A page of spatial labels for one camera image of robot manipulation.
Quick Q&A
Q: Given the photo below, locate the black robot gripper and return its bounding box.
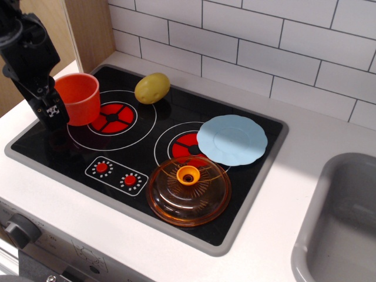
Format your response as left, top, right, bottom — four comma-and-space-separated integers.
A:
1, 14, 70, 131

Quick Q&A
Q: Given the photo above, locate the orange transparent pot lid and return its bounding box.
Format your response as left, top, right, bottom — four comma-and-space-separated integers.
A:
146, 156, 231, 227

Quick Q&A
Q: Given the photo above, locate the black toy stovetop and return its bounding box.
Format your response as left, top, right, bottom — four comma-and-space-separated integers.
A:
5, 65, 288, 256

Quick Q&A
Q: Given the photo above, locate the red plastic cup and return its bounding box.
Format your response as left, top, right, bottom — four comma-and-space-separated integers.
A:
55, 73, 100, 126

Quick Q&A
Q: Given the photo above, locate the light blue plate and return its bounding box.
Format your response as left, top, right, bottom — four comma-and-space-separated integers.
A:
197, 115, 268, 166

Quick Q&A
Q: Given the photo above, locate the grey oven front panel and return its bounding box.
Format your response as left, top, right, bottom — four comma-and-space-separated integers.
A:
1, 200, 151, 281

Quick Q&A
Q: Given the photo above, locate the wooden side panel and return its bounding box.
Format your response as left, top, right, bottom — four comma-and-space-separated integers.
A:
0, 0, 117, 118

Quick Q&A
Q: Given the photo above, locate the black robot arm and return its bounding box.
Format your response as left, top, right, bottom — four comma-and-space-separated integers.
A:
1, 1, 69, 131

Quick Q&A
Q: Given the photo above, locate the grey sink basin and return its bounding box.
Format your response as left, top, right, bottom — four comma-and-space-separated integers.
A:
291, 153, 375, 281

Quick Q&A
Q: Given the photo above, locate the yellow toy potato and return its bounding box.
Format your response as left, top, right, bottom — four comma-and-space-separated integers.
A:
135, 73, 170, 105

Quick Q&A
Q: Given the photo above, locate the grey oven knob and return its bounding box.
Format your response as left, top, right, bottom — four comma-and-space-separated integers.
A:
5, 214, 42, 249

